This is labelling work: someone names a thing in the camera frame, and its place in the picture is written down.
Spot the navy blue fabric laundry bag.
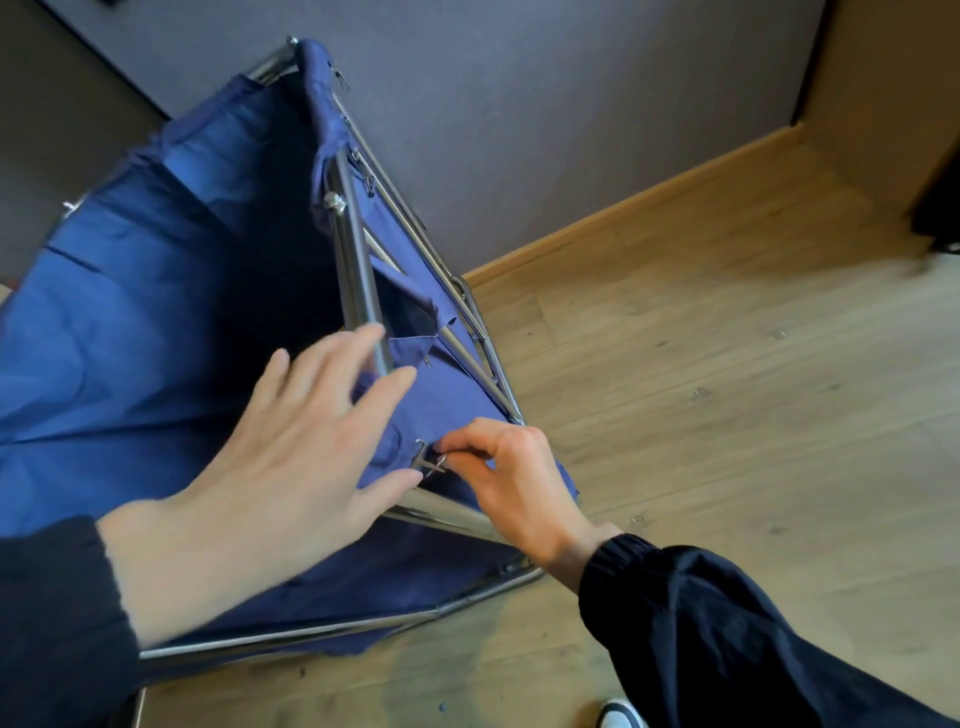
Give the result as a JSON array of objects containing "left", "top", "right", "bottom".
[{"left": 0, "top": 37, "right": 579, "bottom": 676}]

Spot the chrome metal cart frame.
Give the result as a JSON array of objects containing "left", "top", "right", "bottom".
[{"left": 59, "top": 35, "right": 547, "bottom": 728}]

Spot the person's right hand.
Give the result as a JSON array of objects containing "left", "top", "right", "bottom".
[{"left": 433, "top": 417, "right": 624, "bottom": 594}]

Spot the person's left forearm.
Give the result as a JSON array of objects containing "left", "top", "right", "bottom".
[{"left": 0, "top": 515, "right": 144, "bottom": 728}]

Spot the person's left hand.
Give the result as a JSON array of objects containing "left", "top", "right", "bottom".
[{"left": 97, "top": 323, "right": 425, "bottom": 650}]

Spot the person's right forearm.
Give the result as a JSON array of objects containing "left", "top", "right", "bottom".
[{"left": 577, "top": 533, "right": 954, "bottom": 728}]

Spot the person's right shoe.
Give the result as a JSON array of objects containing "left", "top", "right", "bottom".
[{"left": 598, "top": 698, "right": 648, "bottom": 728}]

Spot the dark grey backpack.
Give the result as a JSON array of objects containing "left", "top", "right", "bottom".
[{"left": 911, "top": 161, "right": 960, "bottom": 255}]

